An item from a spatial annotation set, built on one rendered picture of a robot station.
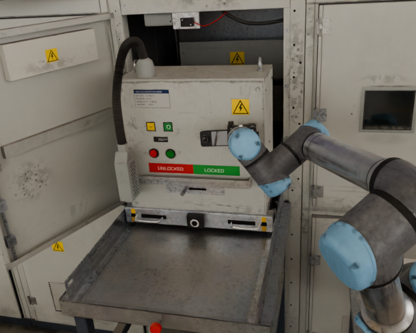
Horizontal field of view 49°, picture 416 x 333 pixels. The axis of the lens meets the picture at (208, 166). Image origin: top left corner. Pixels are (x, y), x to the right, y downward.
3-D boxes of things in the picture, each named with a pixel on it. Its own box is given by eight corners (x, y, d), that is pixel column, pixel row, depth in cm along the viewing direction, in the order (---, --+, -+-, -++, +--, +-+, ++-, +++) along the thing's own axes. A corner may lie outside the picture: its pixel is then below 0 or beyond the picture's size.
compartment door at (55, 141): (-5, 265, 154) (-73, 39, 124) (129, 190, 199) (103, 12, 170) (7, 271, 150) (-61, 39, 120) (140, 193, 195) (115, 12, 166)
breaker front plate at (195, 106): (265, 220, 156) (262, 81, 137) (132, 211, 167) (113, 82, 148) (265, 218, 157) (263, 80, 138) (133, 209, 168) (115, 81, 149)
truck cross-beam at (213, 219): (273, 232, 157) (273, 217, 154) (127, 221, 170) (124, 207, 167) (275, 224, 161) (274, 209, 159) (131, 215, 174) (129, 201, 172)
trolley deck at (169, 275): (271, 342, 121) (271, 325, 119) (62, 314, 136) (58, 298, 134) (290, 215, 181) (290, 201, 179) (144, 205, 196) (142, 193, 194)
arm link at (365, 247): (434, 325, 113) (422, 217, 74) (389, 366, 112) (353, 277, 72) (396, 291, 121) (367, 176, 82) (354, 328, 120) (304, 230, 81)
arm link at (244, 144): (244, 170, 111) (222, 143, 110) (240, 163, 122) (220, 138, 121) (270, 150, 110) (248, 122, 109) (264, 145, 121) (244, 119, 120)
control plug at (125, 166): (133, 203, 153) (125, 154, 146) (119, 201, 154) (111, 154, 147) (141, 192, 160) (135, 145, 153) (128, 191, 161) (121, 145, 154)
